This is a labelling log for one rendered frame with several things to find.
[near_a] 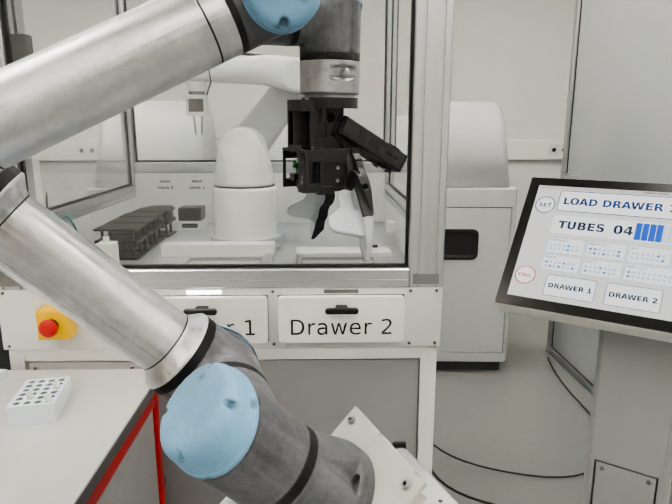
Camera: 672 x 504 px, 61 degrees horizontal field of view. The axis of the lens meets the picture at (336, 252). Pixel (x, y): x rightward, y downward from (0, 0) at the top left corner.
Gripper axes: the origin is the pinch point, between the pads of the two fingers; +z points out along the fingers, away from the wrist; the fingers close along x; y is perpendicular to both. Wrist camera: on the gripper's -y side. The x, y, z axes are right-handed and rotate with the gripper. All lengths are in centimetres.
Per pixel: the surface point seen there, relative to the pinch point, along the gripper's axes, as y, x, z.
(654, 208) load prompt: -70, 0, -1
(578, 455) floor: -150, -67, 116
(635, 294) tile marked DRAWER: -59, 5, 14
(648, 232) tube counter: -66, 1, 3
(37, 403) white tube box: 39, -47, 36
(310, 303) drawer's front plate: -18, -45, 24
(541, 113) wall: -321, -255, -19
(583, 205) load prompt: -64, -12, 0
